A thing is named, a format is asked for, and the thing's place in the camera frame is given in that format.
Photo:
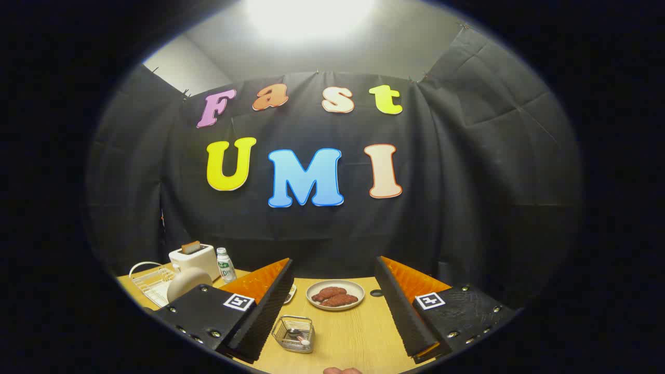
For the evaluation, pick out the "red sausage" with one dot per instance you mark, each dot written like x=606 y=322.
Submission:
x=341 y=300
x=328 y=293

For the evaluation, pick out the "white toaster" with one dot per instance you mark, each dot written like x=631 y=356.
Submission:
x=200 y=259

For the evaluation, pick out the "black backdrop cloth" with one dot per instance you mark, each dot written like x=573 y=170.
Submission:
x=467 y=182

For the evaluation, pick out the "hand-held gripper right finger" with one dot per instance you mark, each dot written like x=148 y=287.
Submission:
x=402 y=311

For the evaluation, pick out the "clear bottle with green label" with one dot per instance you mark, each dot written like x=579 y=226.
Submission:
x=225 y=267

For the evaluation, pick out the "beige round plate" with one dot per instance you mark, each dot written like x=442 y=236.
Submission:
x=188 y=283

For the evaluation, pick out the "white plate with sausages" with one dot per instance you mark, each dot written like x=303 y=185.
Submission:
x=353 y=289

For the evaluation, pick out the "brown toast slice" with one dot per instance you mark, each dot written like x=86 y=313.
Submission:
x=190 y=247

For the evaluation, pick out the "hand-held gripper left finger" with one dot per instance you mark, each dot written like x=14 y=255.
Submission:
x=260 y=322

